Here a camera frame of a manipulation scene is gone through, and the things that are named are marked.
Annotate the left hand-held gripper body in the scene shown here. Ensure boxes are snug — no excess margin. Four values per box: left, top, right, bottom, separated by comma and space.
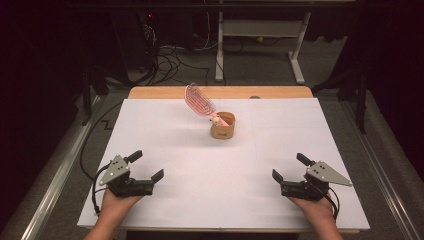
98, 154, 155, 198

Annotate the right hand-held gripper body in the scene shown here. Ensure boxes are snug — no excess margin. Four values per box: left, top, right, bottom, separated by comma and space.
280, 161, 353, 202

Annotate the wooden cup with small figure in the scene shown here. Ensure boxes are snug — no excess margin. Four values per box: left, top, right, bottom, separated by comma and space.
209, 111, 237, 140

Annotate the pink hairbrush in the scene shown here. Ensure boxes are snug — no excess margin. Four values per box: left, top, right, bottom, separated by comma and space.
185, 82, 232, 128

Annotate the person's left hand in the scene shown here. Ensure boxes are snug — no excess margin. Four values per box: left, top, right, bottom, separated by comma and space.
99, 189, 144, 224

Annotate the person's right hand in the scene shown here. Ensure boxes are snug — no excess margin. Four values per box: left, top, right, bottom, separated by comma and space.
288, 195, 336, 230

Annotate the black stand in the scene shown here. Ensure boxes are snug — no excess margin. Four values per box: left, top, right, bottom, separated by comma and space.
81, 63, 109, 126
311, 63, 369, 134

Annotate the wooden table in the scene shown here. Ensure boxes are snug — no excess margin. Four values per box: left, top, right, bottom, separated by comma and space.
85, 85, 361, 234

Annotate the black computer tower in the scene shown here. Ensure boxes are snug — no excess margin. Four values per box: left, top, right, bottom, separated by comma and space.
109, 9, 158, 71

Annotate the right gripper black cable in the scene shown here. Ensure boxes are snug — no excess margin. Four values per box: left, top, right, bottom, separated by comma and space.
319, 184, 341, 223

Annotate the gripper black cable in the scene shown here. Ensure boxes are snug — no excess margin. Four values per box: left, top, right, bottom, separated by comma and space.
91, 163, 116, 215
319, 184, 341, 223

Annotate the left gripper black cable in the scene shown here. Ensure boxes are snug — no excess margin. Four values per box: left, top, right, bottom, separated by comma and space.
91, 163, 116, 215

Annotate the long black floor cable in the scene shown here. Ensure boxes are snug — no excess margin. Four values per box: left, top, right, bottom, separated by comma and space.
79, 100, 124, 181

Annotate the aluminium rail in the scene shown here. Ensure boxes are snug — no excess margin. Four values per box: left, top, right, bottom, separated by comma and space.
6, 94, 104, 240
339, 99, 421, 240

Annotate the bundle of black floor cables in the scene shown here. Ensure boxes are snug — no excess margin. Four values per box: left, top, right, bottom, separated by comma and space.
131, 11, 228, 87

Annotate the white metal desk frame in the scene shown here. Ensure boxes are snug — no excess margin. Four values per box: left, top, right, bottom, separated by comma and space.
214, 0, 313, 85

